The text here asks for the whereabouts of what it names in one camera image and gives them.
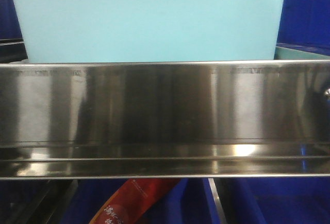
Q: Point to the light blue plastic bin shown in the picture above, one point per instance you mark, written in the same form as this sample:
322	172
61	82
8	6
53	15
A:
77	31

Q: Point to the dark blue bin lower middle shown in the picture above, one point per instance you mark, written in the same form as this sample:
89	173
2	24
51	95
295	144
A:
190	201

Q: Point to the dark blue bin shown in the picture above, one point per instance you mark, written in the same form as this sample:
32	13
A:
305	22
10	28
275	200
190	201

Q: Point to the dark blue bin lower right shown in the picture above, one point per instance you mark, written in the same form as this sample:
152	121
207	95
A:
275	200

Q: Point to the dark blue bin upper right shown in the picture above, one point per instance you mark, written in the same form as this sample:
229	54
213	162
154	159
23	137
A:
305	22

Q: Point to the dark blue bin upper left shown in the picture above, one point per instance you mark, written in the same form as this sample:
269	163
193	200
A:
10	28

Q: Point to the red snack package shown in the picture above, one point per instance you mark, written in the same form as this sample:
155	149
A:
133	199

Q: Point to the stainless steel shelf front rail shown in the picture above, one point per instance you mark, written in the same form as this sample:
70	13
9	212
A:
165	120

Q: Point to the steel divider rail lower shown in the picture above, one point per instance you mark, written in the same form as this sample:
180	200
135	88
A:
217	202

